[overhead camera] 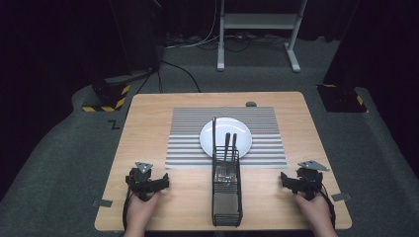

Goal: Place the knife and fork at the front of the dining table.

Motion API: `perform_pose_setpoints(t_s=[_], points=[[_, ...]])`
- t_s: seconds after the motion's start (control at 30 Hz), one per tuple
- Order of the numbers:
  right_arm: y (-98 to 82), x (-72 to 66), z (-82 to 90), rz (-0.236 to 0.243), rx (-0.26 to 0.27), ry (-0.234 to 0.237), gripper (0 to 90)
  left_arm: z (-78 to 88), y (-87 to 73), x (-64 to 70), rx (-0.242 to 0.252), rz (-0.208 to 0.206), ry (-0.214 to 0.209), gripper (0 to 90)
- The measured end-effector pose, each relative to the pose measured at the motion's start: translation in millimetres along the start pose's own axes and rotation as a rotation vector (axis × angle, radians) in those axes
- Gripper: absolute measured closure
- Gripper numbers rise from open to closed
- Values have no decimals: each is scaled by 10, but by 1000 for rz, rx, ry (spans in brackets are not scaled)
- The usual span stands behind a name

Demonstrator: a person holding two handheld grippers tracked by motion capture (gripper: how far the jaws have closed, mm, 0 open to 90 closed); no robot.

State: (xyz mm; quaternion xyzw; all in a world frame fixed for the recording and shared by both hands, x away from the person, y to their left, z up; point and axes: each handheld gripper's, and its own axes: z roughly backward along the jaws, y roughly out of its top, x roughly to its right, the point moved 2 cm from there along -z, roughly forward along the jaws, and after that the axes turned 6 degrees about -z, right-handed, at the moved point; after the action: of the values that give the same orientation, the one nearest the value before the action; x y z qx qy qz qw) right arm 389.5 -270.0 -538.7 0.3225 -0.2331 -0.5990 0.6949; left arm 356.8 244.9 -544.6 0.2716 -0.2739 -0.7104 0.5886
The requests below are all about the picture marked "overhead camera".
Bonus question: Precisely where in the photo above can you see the person's left hand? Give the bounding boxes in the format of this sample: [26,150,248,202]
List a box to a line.
[126,192,162,232]

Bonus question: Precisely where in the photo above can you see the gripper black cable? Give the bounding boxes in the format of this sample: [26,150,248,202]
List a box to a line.
[122,190,133,231]
[319,183,337,230]

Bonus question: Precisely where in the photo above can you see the black floor cable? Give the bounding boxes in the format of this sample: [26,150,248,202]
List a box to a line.
[161,60,202,94]

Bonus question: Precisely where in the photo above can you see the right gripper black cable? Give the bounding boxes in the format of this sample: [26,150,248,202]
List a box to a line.
[319,183,337,230]

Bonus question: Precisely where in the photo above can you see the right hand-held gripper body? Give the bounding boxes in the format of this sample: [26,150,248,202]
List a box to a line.
[293,160,330,201]

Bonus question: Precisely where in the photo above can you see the white round plate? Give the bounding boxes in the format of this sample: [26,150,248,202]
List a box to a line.
[199,117,253,159]

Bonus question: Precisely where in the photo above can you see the grey striped placemat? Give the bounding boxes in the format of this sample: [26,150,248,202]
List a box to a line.
[164,106,289,170]

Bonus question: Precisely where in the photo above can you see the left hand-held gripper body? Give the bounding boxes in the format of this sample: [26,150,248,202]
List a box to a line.
[125,161,156,201]

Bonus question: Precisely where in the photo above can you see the white metal stand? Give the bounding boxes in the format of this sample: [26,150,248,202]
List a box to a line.
[216,0,309,73]

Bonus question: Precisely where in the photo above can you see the person's right hand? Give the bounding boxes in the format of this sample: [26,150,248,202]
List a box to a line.
[293,192,334,232]

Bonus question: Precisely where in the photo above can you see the black box with hazard stripes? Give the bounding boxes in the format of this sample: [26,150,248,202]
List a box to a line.
[81,78,131,113]

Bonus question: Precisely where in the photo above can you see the black upright panel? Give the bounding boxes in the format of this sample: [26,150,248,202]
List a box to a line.
[110,0,163,76]

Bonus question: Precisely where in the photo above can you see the black box with yellow corners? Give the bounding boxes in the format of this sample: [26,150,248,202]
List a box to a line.
[316,84,369,114]

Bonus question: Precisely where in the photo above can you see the grey tape piece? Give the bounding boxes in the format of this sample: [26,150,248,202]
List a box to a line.
[331,192,353,202]
[92,198,114,208]

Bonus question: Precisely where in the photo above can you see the black wire cutlery caddy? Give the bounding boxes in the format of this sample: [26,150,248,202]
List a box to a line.
[210,146,244,228]

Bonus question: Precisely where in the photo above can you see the white floor cable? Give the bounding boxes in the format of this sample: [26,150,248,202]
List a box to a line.
[163,0,221,51]

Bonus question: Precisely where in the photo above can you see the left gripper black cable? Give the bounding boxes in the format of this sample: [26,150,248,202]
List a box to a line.
[122,190,133,231]

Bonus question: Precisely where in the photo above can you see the bundle of black cables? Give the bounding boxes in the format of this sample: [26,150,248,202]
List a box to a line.
[197,33,289,53]

